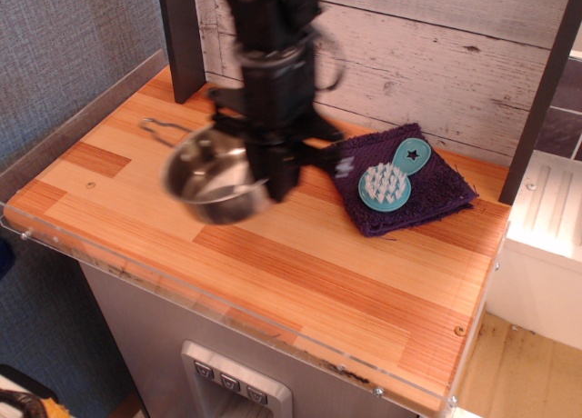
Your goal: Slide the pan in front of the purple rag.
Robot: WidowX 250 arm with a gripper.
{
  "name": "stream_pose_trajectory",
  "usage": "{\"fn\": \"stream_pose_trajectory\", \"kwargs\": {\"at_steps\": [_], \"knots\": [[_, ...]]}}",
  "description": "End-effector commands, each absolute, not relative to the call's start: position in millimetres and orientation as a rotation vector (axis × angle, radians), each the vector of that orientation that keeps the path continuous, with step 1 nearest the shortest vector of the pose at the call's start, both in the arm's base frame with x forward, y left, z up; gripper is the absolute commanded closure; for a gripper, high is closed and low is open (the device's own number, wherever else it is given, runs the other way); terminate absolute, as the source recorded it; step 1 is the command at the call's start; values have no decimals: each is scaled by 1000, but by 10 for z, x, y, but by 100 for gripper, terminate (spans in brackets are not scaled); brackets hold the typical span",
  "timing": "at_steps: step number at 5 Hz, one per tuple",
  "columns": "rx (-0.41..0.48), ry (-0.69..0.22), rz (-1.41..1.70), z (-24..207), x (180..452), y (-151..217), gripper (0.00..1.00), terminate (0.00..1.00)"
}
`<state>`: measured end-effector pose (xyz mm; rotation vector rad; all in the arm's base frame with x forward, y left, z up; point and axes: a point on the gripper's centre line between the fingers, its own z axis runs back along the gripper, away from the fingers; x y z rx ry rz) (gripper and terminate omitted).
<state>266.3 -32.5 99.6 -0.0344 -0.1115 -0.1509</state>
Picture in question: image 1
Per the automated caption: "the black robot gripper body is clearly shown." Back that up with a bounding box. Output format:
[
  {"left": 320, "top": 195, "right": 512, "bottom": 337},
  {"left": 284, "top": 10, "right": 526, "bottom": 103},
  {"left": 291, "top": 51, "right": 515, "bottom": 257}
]
[{"left": 208, "top": 49, "right": 344, "bottom": 176}]

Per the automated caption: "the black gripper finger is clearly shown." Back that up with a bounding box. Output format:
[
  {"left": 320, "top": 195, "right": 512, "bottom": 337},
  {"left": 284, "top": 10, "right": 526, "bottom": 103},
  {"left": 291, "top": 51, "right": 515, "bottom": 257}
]
[
  {"left": 266, "top": 147, "right": 301, "bottom": 203},
  {"left": 245, "top": 142, "right": 272, "bottom": 184}
]

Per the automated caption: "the stainless steel pan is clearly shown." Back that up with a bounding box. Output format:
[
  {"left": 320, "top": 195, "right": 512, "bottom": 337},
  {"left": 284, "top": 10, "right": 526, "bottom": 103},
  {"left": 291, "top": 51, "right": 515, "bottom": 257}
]
[{"left": 139, "top": 118, "right": 274, "bottom": 224}]

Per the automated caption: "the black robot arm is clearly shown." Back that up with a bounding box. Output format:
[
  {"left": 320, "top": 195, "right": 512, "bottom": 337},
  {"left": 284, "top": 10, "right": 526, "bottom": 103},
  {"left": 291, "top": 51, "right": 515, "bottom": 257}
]
[{"left": 209, "top": 0, "right": 350, "bottom": 202}]

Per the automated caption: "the purple folded rag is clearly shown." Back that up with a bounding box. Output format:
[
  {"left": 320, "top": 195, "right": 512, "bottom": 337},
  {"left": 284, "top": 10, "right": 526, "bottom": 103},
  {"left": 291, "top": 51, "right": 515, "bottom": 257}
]
[{"left": 325, "top": 124, "right": 477, "bottom": 237}]

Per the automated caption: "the teal scrub brush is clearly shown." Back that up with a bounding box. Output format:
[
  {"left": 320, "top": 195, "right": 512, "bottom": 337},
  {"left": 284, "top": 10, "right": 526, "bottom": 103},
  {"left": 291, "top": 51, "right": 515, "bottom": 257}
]
[{"left": 358, "top": 138, "right": 432, "bottom": 213}]

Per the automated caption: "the clear acrylic edge guard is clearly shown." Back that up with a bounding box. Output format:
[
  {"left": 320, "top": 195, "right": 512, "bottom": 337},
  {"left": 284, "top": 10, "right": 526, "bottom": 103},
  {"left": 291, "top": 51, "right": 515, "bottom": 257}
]
[{"left": 5, "top": 194, "right": 509, "bottom": 417}]

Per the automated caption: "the grey toy fridge cabinet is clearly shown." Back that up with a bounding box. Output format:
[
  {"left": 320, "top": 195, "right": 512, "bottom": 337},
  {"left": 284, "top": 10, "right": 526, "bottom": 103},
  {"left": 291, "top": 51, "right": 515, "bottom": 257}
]
[{"left": 82, "top": 264, "right": 413, "bottom": 417}]

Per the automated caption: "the silver dispenser button panel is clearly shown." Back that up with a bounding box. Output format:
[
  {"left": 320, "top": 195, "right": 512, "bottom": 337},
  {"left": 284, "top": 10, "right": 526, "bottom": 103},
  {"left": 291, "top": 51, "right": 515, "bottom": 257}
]
[{"left": 181, "top": 341, "right": 294, "bottom": 417}]

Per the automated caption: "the orange black object bottom left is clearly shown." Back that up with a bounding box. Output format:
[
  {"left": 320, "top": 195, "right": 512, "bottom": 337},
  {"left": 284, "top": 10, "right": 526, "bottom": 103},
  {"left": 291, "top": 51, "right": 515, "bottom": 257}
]
[{"left": 1, "top": 389, "right": 71, "bottom": 418}]

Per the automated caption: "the dark grey left post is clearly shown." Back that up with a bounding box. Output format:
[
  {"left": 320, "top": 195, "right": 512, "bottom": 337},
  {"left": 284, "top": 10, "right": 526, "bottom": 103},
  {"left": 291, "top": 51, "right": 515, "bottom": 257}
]
[{"left": 159, "top": 0, "right": 206, "bottom": 104}]

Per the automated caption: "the dark grey post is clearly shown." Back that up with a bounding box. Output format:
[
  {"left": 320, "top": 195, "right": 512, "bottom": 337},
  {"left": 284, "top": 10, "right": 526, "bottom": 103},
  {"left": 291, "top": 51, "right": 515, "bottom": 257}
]
[
  {"left": 498, "top": 0, "right": 581, "bottom": 205},
  {"left": 159, "top": 0, "right": 206, "bottom": 104}
]

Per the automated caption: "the dark grey right post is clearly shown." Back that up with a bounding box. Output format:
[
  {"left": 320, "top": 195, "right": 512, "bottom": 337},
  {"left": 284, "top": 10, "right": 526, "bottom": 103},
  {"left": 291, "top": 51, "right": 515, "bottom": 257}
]
[{"left": 498, "top": 0, "right": 581, "bottom": 205}]

